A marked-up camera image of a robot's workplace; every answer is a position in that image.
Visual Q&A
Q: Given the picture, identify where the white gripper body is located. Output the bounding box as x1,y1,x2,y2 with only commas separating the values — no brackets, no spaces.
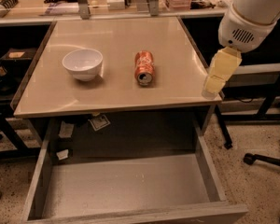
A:
218,7,276,53

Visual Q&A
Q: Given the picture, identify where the white paper tag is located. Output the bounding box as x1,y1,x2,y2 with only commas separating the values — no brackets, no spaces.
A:
90,115,110,131

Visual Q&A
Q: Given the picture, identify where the white bowl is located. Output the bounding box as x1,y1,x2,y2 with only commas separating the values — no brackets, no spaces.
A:
63,49,103,81

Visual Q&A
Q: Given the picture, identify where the beige top cabinet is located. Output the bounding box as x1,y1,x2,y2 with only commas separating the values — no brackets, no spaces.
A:
14,17,221,129

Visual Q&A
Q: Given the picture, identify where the dark box with label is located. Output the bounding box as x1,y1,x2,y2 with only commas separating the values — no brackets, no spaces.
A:
0,48,36,65

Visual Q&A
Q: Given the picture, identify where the red coke can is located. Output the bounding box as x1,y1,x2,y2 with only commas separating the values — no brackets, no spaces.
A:
134,50,155,86

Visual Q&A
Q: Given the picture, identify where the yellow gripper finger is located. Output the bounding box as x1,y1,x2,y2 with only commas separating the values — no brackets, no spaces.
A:
202,47,242,99

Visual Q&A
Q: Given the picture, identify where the black office chair base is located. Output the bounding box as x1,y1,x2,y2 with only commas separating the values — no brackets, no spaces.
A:
243,153,280,167

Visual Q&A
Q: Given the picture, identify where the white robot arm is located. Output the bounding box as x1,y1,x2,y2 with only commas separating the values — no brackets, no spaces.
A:
202,0,280,99

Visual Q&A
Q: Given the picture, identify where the open grey wooden drawer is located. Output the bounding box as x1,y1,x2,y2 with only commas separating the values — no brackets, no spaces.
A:
21,112,247,224

